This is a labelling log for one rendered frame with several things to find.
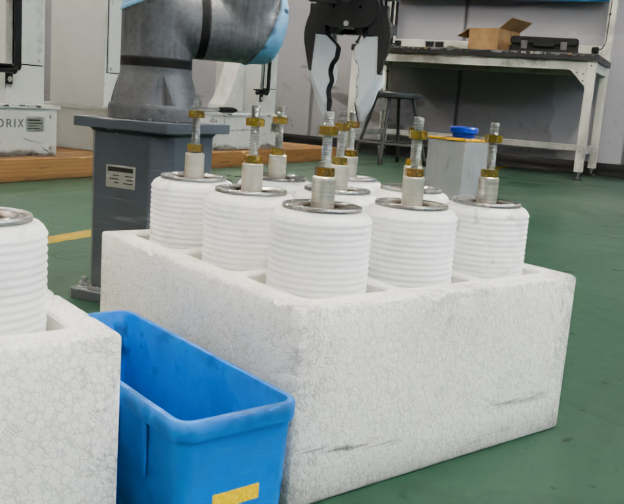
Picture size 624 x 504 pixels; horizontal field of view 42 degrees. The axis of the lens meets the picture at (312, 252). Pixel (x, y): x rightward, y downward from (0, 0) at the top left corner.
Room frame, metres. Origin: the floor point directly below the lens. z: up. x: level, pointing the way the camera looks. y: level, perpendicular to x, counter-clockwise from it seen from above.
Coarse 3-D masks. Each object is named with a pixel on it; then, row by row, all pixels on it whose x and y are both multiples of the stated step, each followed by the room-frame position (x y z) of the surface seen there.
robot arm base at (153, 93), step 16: (128, 64) 1.32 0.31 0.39; (144, 64) 1.31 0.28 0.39; (160, 64) 1.31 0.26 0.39; (176, 64) 1.32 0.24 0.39; (128, 80) 1.31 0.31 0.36; (144, 80) 1.30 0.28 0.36; (160, 80) 1.31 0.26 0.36; (176, 80) 1.32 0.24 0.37; (192, 80) 1.37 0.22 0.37; (112, 96) 1.36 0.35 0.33; (128, 96) 1.30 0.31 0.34; (144, 96) 1.29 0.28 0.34; (160, 96) 1.31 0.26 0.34; (176, 96) 1.31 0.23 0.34; (192, 96) 1.34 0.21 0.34; (112, 112) 1.31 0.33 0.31; (128, 112) 1.29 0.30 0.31; (144, 112) 1.29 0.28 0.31; (160, 112) 1.29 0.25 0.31; (176, 112) 1.30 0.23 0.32
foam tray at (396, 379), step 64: (128, 256) 0.89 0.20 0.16; (192, 256) 0.86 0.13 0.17; (192, 320) 0.78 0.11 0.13; (256, 320) 0.70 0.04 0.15; (320, 320) 0.66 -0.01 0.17; (384, 320) 0.71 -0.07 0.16; (448, 320) 0.76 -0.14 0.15; (512, 320) 0.82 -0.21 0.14; (320, 384) 0.66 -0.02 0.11; (384, 384) 0.71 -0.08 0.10; (448, 384) 0.77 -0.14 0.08; (512, 384) 0.83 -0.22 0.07; (320, 448) 0.67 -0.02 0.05; (384, 448) 0.72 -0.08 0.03; (448, 448) 0.77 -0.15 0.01
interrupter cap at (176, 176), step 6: (162, 174) 0.92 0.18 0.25; (168, 174) 0.94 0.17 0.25; (174, 174) 0.94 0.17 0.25; (180, 174) 0.95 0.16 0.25; (204, 174) 0.97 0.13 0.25; (210, 174) 0.97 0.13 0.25; (174, 180) 0.90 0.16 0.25; (180, 180) 0.90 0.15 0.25; (186, 180) 0.90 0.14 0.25; (192, 180) 0.90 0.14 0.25; (198, 180) 0.90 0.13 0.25; (204, 180) 0.90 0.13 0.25; (210, 180) 0.91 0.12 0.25; (216, 180) 0.91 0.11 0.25; (222, 180) 0.92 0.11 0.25
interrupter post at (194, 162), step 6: (186, 156) 0.93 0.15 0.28; (192, 156) 0.93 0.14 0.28; (198, 156) 0.93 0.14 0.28; (204, 156) 0.94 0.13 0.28; (186, 162) 0.93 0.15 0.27; (192, 162) 0.93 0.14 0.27; (198, 162) 0.93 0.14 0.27; (186, 168) 0.93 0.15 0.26; (192, 168) 0.93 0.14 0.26; (198, 168) 0.93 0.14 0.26; (186, 174) 0.93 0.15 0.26; (192, 174) 0.93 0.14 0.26; (198, 174) 0.93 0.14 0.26
